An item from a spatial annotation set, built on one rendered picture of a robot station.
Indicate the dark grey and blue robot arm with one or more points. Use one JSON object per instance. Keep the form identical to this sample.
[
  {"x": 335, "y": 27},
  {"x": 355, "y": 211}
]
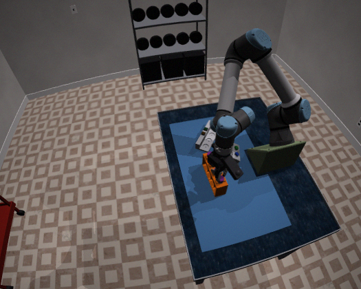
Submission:
[{"x": 256, "y": 46}]

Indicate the white button housing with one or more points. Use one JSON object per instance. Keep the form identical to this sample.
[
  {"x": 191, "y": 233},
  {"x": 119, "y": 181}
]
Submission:
[{"x": 235, "y": 153}]

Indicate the orange tube rack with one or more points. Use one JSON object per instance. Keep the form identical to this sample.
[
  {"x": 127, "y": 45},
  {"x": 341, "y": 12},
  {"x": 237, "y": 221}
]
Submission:
[{"x": 217, "y": 189}]

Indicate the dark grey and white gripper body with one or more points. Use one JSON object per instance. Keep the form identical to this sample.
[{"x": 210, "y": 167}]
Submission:
[{"x": 214, "y": 160}]

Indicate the blue flat work mat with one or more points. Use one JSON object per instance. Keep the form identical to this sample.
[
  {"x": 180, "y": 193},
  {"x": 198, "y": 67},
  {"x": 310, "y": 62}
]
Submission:
[{"x": 251, "y": 206}]

